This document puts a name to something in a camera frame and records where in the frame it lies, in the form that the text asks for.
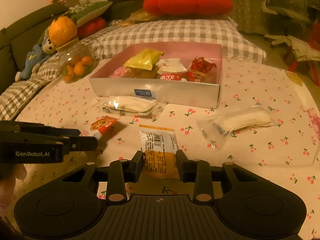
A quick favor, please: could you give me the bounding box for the pink rice crispy packet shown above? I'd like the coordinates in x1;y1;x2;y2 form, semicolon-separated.
108;66;130;78

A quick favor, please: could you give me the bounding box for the large orange fruit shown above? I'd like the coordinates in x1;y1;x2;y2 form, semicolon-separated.
48;16;78;47

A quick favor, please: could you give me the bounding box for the grey checked pillow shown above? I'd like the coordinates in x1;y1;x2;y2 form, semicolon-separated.
1;19;267;120

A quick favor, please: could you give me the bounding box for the glass jar with oranges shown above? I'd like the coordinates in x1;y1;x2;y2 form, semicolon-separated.
57;37;97;83

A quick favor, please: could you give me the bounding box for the cherry print bedsheet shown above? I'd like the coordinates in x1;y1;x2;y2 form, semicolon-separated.
0;57;320;240

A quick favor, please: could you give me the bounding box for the blue plush toy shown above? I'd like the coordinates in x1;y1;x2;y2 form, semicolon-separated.
15;36;56;82

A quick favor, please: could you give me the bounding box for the red plush cushion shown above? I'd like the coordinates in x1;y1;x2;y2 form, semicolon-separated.
143;0;233;16

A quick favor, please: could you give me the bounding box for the white cookie packet red top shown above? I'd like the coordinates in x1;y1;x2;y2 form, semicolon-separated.
88;116;117;140

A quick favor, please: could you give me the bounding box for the left hand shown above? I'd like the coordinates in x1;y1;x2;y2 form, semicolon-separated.
0;164;27;210

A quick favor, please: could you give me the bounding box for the silver box pink inside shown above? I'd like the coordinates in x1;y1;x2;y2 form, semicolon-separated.
89;42;222;109

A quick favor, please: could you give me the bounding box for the yellow snack packet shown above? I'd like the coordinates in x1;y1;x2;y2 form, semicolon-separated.
124;48;164;71

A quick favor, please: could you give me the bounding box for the grey office chair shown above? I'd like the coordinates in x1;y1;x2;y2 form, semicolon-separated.
261;0;313;48

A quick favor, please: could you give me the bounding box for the red round snack packet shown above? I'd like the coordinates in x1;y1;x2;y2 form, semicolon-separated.
160;71;195;82

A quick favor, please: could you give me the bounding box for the gold foil snack bar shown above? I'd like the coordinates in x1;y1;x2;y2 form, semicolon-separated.
122;67;157;79

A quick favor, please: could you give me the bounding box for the red wrapped candy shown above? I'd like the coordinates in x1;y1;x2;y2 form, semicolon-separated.
189;57;216;74

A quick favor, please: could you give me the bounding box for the clear packet white cake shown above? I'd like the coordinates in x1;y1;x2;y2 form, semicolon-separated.
96;96;165;118

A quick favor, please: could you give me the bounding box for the green white cushion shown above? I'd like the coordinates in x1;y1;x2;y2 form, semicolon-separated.
63;1;113;27

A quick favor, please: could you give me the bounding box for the clear packet white roll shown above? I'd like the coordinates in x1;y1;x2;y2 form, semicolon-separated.
196;103;275;151

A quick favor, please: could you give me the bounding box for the orange white snack packet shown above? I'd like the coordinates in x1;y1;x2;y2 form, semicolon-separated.
139;125;179;179

